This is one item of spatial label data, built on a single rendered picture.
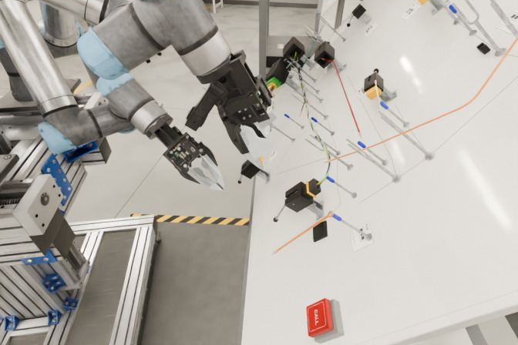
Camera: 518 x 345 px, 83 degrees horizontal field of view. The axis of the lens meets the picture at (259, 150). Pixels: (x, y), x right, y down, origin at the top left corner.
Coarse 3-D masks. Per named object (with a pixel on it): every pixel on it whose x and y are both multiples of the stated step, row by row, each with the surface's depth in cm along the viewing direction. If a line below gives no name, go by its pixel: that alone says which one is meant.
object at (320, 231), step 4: (320, 224) 67; (324, 224) 66; (316, 228) 68; (320, 228) 66; (324, 228) 66; (316, 232) 67; (320, 232) 66; (324, 232) 65; (316, 236) 66; (320, 236) 65; (324, 236) 65; (316, 240) 66
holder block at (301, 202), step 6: (294, 186) 69; (300, 186) 67; (288, 192) 70; (294, 192) 69; (300, 192) 66; (288, 198) 69; (294, 198) 66; (300, 198) 66; (306, 198) 66; (312, 198) 67; (288, 204) 68; (294, 204) 68; (300, 204) 67; (306, 204) 67; (294, 210) 69; (300, 210) 69
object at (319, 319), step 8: (312, 304) 53; (320, 304) 52; (328, 304) 51; (312, 312) 52; (320, 312) 51; (328, 312) 50; (312, 320) 51; (320, 320) 50; (328, 320) 49; (312, 328) 51; (320, 328) 49; (328, 328) 48; (312, 336) 50
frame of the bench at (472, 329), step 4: (476, 324) 79; (468, 328) 78; (472, 328) 78; (476, 328) 78; (468, 332) 78; (472, 332) 78; (476, 332) 78; (480, 332) 78; (472, 336) 77; (476, 336) 77; (480, 336) 77; (472, 340) 76; (476, 340) 76; (480, 340) 76; (484, 340) 76; (476, 344) 75; (480, 344) 75; (484, 344) 75
